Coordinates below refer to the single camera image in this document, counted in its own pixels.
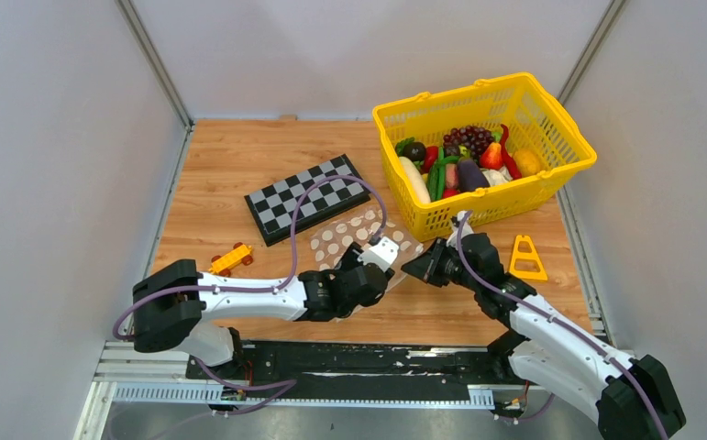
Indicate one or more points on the purple grape bunch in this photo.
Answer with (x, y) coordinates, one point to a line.
(469, 141)

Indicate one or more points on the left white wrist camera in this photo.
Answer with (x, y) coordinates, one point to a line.
(382, 254)

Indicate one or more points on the purple eggplant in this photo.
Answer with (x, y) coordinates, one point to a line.
(470, 176)

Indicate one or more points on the yellow plastic basket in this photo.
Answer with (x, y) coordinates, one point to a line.
(536, 121)

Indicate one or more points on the white radish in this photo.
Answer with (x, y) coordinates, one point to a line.
(416, 180)

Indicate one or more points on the yellow toy car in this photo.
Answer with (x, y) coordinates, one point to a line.
(240, 254)

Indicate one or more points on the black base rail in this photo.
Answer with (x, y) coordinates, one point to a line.
(367, 372)

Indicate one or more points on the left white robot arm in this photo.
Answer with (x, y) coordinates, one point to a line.
(176, 307)

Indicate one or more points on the yellow lemon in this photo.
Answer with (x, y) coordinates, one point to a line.
(527, 162)

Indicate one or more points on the red bell pepper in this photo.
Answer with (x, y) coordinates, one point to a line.
(431, 154)

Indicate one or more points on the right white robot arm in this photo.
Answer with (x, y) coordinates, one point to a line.
(626, 397)

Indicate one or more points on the white garlic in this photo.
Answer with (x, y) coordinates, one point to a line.
(496, 177)

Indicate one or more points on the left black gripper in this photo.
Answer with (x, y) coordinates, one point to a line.
(349, 261)

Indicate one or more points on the dark avocado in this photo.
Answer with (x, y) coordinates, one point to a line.
(414, 151)

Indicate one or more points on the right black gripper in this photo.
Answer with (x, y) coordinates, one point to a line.
(425, 266)

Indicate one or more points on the black grey chessboard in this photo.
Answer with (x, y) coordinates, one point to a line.
(319, 193)

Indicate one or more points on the red chili pepper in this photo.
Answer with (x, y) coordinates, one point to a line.
(508, 160)

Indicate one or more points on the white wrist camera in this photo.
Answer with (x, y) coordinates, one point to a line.
(382, 254)
(460, 229)

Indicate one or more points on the clear polka dot zip bag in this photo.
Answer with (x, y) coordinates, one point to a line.
(330, 242)

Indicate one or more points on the yellow triangle frame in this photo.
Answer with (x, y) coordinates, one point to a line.
(525, 262)

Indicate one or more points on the green bean pods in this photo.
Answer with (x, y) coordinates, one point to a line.
(436, 175)

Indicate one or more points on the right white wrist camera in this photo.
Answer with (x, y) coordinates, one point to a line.
(460, 229)

